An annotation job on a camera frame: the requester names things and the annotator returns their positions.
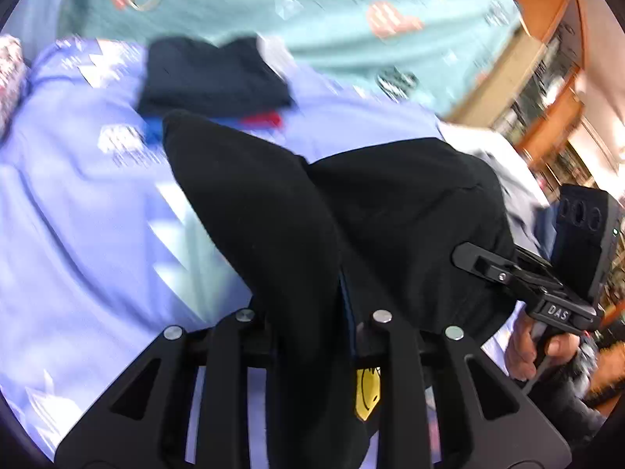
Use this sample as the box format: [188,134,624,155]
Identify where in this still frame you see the black pants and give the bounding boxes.
[161,110,516,469]

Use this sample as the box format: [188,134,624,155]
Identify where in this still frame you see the person's right hand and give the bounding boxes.
[504,310,582,382]

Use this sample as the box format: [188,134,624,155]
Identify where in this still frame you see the white pillow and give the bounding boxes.
[439,122,518,157]

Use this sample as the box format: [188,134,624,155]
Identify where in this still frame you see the folded red garment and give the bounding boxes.
[243,111,284,129]

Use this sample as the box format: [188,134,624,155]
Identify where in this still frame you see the grey-blue plaid sheet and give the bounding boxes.
[5,0,98,45]

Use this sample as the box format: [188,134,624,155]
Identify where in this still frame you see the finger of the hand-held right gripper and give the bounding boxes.
[452,242,543,304]

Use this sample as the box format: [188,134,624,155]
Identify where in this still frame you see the folded dark navy garment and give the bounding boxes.
[137,36,296,118]

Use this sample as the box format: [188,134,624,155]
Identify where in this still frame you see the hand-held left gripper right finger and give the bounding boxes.
[342,274,572,469]

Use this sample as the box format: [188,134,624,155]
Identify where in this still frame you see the folded blue garment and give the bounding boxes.
[145,113,245,143]

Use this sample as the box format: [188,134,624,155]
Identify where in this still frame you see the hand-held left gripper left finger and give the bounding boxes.
[54,309,274,469]

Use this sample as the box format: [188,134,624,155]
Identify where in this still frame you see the teal heart printed sheet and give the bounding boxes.
[59,0,523,118]

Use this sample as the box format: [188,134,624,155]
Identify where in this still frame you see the floral bolster pillow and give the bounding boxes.
[0,34,25,132]

